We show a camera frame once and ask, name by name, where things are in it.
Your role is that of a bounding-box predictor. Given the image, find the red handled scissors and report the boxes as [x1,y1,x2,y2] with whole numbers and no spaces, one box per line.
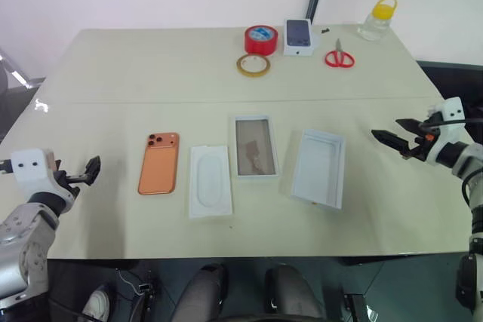
[325,38,356,69]

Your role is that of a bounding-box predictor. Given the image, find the dark rounded grey shape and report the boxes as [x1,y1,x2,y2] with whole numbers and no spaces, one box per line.
[263,264,326,322]
[182,262,229,322]

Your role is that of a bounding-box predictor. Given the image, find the black furniture top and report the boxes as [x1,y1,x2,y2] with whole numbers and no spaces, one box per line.
[416,59,483,112]

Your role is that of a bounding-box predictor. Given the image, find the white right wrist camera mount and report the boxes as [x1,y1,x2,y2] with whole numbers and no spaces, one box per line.
[426,97,466,161]

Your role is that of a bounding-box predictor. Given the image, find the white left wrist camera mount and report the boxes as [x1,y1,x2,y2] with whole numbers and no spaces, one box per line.
[10,148,75,202]

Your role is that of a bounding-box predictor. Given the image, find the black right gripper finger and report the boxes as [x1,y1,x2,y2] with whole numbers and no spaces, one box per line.
[371,129,411,155]
[395,118,425,136]

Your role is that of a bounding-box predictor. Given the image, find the white phone box base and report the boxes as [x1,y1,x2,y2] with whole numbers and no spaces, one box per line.
[229,113,281,179]

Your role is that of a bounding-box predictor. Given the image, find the white shoe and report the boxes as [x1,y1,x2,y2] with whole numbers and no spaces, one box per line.
[82,285,111,320]

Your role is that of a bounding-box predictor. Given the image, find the white moulded insert tray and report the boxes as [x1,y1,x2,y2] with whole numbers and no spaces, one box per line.
[187,143,235,221]

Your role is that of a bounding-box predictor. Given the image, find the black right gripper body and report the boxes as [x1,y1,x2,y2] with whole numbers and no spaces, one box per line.
[400,120,441,161]

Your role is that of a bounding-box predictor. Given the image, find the red tape roll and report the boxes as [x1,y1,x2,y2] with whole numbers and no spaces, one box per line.
[243,24,279,57]

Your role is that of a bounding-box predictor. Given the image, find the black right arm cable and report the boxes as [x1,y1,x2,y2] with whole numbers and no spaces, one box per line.
[414,118,483,139]

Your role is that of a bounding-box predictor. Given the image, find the sealed white phone box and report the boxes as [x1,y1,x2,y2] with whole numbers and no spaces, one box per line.
[282,17,318,57]

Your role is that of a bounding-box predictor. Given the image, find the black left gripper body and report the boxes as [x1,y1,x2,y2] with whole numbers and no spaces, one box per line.
[54,168,91,198]

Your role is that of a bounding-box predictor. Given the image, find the silver metal frame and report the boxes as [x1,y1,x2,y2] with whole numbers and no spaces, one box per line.
[0,45,47,91]

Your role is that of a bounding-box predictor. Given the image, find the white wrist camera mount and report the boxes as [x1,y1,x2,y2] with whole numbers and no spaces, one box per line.
[426,97,466,161]
[10,148,75,202]

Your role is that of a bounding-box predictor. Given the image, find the clear jar yellow lid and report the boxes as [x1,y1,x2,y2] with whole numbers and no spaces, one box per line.
[355,0,400,41]

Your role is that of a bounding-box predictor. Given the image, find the orange smartphone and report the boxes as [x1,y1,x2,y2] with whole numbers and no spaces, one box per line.
[137,131,181,196]

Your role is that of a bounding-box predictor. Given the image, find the white phone box lid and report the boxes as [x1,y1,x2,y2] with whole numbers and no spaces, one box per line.
[290,128,348,211]

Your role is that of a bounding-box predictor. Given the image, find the clear yellowish tape roll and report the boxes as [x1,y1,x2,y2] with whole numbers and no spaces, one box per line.
[235,54,272,78]

